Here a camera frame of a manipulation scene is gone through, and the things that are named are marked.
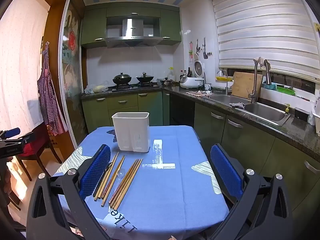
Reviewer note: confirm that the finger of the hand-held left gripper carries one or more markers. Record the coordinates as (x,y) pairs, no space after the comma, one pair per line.
(27,137)
(12,132)

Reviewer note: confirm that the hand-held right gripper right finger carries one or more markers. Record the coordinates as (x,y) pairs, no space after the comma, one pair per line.
(225,170)

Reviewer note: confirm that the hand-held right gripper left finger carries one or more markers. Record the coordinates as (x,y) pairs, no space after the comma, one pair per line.
(96,172)

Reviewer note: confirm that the row of wooden chopsticks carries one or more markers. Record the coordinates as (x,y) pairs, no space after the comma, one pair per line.
(127,180)

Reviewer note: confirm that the white plastic utensil holder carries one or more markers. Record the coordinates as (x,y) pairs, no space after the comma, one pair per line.
(131,130)

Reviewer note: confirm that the dark wooden chair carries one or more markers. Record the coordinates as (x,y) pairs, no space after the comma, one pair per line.
(32,150)

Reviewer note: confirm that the clear plastic spoon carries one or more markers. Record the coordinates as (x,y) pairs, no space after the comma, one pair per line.
(121,173)

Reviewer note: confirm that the long green base cabinet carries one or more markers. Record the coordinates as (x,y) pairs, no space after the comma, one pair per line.
(250,142)

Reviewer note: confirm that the red checked apron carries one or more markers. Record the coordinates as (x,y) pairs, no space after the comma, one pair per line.
(50,100)

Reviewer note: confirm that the white curtain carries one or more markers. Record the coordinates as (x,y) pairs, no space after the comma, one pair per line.
(20,67)

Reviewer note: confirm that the blue printed tablecloth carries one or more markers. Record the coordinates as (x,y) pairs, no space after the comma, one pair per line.
(162,192)

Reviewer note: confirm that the grey dishcloth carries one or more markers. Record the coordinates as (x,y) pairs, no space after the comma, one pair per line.
(237,104)

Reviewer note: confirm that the steel kitchen sink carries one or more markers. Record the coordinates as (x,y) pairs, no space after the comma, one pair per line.
(265,112)

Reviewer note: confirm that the green base cabinet with drawers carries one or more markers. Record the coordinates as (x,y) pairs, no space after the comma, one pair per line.
(122,107)

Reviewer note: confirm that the decorated sliding door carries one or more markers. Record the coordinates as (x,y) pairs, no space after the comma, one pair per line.
(72,80)

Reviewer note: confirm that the black built-in appliance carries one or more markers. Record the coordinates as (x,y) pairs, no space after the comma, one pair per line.
(182,110)

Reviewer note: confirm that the dark stone countertop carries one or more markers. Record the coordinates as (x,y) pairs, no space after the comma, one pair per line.
(287,130)

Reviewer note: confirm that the pink rag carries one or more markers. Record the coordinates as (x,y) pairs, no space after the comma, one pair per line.
(198,93)

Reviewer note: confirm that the small steel faucet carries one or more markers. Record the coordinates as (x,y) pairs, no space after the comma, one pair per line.
(226,86)

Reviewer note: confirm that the clear plastic bag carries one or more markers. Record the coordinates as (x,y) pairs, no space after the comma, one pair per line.
(97,88)

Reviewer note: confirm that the white mug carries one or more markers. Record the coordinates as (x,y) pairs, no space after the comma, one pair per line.
(207,87)

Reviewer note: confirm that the soap dispenser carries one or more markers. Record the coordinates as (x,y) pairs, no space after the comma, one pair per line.
(287,108)

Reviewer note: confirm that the wooden cutting board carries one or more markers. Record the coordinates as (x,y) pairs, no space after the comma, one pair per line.
(246,85)

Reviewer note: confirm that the tall steel faucet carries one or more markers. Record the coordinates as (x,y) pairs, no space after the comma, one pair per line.
(255,85)

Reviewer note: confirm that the yellow tray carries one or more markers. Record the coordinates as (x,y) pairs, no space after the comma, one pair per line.
(223,78)

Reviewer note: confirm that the gas stove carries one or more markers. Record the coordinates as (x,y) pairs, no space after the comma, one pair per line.
(135,86)

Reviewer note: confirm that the black box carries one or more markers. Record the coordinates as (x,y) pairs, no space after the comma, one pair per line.
(301,114)

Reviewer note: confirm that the teal tray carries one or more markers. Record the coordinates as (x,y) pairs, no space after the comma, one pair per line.
(268,86)

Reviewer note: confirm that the white rice cooker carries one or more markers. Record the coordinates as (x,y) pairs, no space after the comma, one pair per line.
(192,78)

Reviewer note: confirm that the black wok with lid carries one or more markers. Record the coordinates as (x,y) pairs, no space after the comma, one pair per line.
(145,78)
(122,78)

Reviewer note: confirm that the green tray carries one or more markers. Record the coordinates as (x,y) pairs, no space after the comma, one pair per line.
(285,89)

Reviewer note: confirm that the dark sauce bottle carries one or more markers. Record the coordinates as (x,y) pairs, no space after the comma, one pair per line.
(189,73)

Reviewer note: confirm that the small steel pot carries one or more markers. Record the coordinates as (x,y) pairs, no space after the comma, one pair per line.
(167,82)

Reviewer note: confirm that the cooking oil bottle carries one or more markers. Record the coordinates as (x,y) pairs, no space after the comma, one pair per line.
(170,74)

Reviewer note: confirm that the hanging black spatula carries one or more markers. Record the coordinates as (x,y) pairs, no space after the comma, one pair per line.
(205,52)

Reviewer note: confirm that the steel range hood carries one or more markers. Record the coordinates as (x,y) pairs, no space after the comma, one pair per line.
(132,33)

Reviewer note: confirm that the white window blind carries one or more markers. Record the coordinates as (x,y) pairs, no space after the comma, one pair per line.
(262,30)

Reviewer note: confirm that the green wall cabinet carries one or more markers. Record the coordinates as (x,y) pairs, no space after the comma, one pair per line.
(170,25)

